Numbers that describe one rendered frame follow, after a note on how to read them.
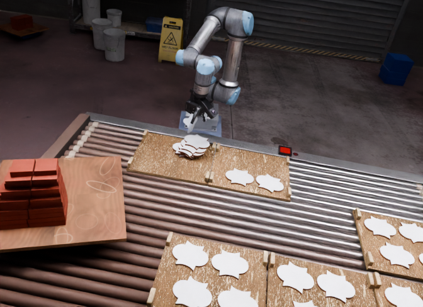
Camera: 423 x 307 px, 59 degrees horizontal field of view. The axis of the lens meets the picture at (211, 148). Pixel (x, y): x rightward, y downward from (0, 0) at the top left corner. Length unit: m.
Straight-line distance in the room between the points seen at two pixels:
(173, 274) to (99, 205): 0.40
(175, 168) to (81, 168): 0.47
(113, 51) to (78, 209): 3.97
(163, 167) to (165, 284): 0.68
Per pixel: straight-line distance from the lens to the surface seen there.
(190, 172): 1.90
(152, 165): 1.92
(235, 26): 2.08
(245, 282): 1.49
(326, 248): 1.75
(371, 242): 1.85
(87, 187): 1.65
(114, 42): 5.29
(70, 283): 1.50
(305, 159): 2.23
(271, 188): 1.89
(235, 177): 1.90
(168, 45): 5.38
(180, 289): 1.42
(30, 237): 1.49
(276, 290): 1.51
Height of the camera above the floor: 2.13
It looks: 35 degrees down
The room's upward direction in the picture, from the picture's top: 9 degrees clockwise
